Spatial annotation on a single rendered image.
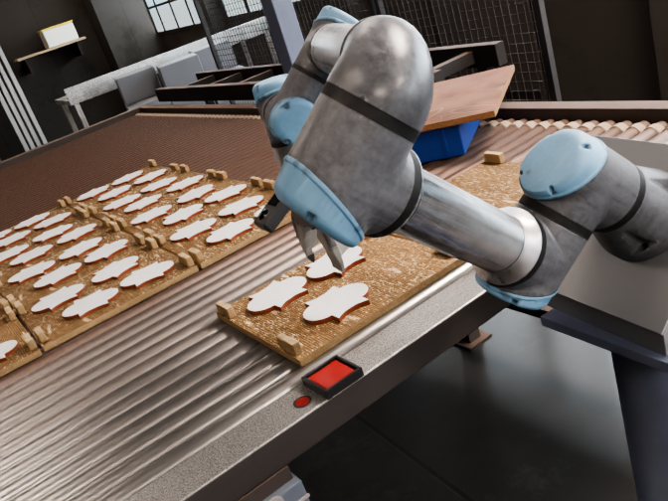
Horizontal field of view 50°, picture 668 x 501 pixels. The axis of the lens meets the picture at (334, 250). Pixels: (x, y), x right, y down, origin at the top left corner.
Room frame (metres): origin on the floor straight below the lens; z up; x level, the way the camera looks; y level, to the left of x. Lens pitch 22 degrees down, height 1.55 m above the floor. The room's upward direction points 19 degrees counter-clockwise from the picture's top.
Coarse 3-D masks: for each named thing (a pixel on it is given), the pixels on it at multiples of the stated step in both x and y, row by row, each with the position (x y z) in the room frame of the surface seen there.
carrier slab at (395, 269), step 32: (320, 256) 1.51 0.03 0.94; (384, 256) 1.39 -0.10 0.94; (416, 256) 1.34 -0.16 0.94; (448, 256) 1.29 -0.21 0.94; (320, 288) 1.34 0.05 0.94; (384, 288) 1.25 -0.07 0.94; (416, 288) 1.22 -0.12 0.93; (224, 320) 1.37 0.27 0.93; (256, 320) 1.30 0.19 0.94; (288, 320) 1.25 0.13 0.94; (352, 320) 1.17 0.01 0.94; (320, 352) 1.11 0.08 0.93
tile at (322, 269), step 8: (352, 248) 1.47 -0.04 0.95; (360, 248) 1.46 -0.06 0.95; (344, 256) 1.44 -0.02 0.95; (352, 256) 1.42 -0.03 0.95; (360, 256) 1.41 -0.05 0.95; (312, 264) 1.45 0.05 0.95; (320, 264) 1.44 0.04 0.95; (328, 264) 1.42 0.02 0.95; (344, 264) 1.40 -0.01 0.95; (352, 264) 1.39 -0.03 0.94; (312, 272) 1.41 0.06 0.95; (320, 272) 1.40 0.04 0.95; (328, 272) 1.38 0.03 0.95; (336, 272) 1.37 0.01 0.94; (344, 272) 1.37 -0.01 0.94; (312, 280) 1.39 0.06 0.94; (320, 280) 1.38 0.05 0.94
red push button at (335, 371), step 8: (328, 368) 1.04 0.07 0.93; (336, 368) 1.04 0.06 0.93; (344, 368) 1.03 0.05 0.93; (312, 376) 1.04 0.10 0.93; (320, 376) 1.03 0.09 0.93; (328, 376) 1.02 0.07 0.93; (336, 376) 1.01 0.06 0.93; (344, 376) 1.01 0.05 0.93; (320, 384) 1.01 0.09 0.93; (328, 384) 1.00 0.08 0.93
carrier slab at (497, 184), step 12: (480, 168) 1.73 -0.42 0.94; (492, 168) 1.70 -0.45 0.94; (504, 168) 1.67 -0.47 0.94; (516, 168) 1.65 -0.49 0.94; (456, 180) 1.70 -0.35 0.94; (468, 180) 1.67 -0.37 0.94; (480, 180) 1.65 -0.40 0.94; (492, 180) 1.62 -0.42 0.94; (504, 180) 1.60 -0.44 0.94; (516, 180) 1.57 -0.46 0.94; (468, 192) 1.60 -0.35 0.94; (480, 192) 1.57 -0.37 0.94; (492, 192) 1.55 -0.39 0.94; (504, 192) 1.52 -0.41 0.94; (516, 192) 1.50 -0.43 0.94; (492, 204) 1.48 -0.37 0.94; (504, 204) 1.46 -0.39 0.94; (516, 204) 1.44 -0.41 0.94; (408, 240) 1.45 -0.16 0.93
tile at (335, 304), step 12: (336, 288) 1.29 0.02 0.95; (348, 288) 1.28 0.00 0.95; (360, 288) 1.26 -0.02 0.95; (312, 300) 1.28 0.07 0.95; (324, 300) 1.26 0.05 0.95; (336, 300) 1.24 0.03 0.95; (348, 300) 1.23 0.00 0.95; (360, 300) 1.21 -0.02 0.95; (312, 312) 1.23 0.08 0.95; (324, 312) 1.21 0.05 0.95; (336, 312) 1.20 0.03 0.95; (348, 312) 1.19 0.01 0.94; (312, 324) 1.20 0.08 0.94
